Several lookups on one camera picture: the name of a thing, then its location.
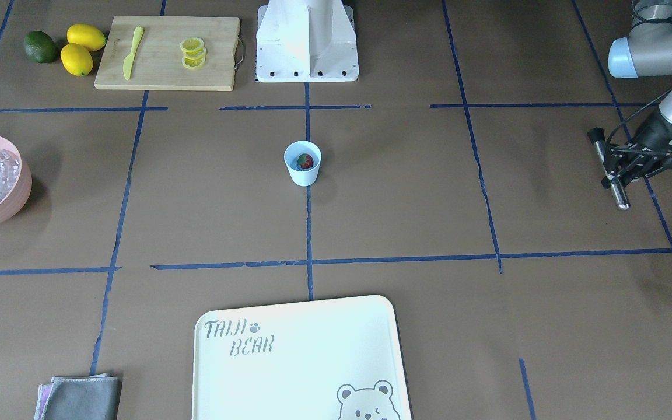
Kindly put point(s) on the cream bear tray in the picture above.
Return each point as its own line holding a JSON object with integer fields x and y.
{"x": 322, "y": 359}

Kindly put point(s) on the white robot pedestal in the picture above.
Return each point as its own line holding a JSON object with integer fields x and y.
{"x": 306, "y": 41}

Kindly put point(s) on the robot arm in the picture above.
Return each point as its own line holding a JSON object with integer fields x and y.
{"x": 647, "y": 51}

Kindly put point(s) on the green lime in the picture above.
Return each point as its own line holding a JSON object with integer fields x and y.
{"x": 40, "y": 47}

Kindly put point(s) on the yellow lemon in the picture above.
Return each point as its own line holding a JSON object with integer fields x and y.
{"x": 76, "y": 59}
{"x": 90, "y": 37}

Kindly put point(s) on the yellow lemon near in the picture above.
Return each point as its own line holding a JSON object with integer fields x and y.
{"x": 76, "y": 59}

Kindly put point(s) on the wooden cutting board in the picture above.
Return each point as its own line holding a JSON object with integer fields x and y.
{"x": 157, "y": 65}

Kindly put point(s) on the small strawberry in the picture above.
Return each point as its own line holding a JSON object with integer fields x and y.
{"x": 304, "y": 162}

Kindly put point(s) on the grey folded cloth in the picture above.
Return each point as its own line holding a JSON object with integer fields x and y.
{"x": 70, "y": 397}

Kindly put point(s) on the light blue cup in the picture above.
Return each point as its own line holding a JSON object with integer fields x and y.
{"x": 302, "y": 178}

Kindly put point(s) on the yellow lemon far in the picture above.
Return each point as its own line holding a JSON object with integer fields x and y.
{"x": 90, "y": 37}

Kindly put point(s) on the steel muddler black tip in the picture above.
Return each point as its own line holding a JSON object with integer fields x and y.
{"x": 610, "y": 180}

